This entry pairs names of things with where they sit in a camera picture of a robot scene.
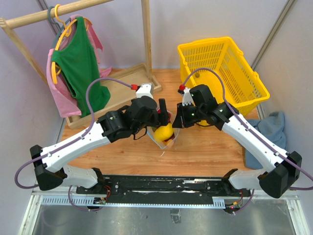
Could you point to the yellow plastic basket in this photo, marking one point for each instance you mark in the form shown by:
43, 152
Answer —
223, 68

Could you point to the yellow toy banana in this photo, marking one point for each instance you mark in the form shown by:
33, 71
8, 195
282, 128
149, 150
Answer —
163, 133

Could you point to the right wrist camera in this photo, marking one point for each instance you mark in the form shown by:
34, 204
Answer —
186, 96

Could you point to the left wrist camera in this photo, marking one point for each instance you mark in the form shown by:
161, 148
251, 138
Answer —
145, 89

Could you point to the green tank top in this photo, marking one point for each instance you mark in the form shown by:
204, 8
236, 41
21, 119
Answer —
80, 66

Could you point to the aluminium frame post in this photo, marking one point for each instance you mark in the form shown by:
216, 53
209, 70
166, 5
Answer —
289, 5

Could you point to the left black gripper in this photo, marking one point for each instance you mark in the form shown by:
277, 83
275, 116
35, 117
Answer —
164, 114

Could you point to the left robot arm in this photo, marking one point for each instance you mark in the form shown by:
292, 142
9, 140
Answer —
52, 169

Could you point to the dark green hanger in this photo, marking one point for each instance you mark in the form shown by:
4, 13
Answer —
57, 29

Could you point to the red toy fruit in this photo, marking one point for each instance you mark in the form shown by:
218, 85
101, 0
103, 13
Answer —
163, 117

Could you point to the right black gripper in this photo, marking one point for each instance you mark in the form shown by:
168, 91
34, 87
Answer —
178, 122

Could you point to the toy steak slice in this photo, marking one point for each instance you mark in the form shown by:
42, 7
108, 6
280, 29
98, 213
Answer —
169, 141

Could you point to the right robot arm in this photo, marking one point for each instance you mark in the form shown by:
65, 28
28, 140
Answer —
279, 170

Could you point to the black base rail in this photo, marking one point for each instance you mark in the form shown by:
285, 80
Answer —
166, 191

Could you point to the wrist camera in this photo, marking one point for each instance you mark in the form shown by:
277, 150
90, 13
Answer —
145, 89
186, 96

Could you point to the pink shirt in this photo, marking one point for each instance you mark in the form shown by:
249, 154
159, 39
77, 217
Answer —
61, 88

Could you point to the blue cloth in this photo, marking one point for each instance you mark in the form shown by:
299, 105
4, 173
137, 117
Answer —
272, 128

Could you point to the clear zip top bag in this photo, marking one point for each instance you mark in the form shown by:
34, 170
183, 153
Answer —
150, 132

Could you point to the wooden clothes rack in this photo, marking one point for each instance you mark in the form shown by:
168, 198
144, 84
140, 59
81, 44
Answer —
141, 73

